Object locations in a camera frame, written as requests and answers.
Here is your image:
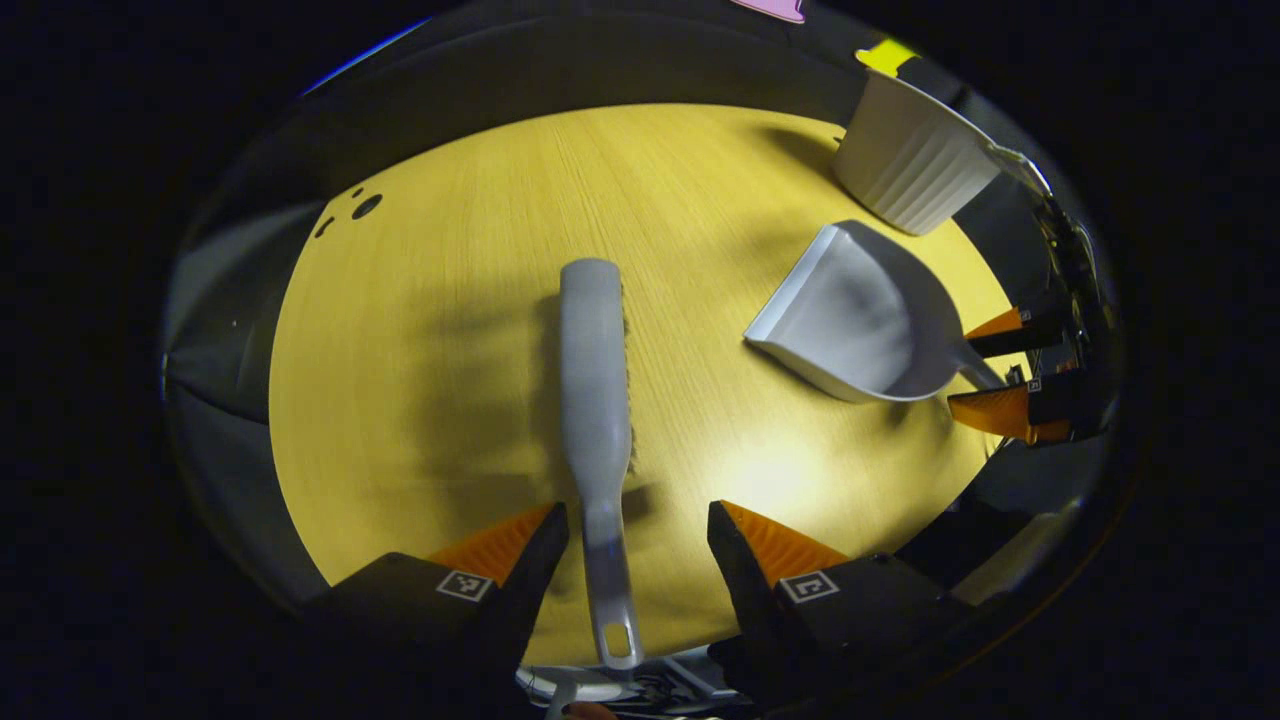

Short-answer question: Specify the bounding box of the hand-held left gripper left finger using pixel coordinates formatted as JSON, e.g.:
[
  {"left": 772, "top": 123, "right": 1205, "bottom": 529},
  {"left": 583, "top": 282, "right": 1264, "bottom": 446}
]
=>
[{"left": 305, "top": 502, "right": 569, "bottom": 691}]

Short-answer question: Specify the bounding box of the small grey broom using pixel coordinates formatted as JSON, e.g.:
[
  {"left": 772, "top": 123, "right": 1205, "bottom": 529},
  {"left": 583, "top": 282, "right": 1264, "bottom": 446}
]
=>
[{"left": 558, "top": 258, "right": 644, "bottom": 670}]

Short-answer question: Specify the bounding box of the grey dustpan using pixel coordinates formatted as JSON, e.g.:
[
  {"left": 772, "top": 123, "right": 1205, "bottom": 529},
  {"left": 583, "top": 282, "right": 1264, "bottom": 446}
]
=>
[{"left": 743, "top": 220, "right": 1006, "bottom": 404}]

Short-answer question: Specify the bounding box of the white ribbed garbage bin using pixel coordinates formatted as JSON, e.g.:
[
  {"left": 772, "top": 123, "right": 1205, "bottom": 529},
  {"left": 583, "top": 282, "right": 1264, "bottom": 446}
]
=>
[{"left": 833, "top": 68, "right": 1001, "bottom": 237}]

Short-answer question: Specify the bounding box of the white shoe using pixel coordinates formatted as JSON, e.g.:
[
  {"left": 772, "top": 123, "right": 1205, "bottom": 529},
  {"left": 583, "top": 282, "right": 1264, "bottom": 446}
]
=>
[{"left": 515, "top": 655, "right": 741, "bottom": 720}]

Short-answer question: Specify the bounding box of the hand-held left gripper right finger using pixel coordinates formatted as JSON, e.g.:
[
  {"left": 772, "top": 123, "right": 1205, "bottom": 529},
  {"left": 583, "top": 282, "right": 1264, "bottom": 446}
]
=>
[{"left": 708, "top": 500, "right": 976, "bottom": 701}]

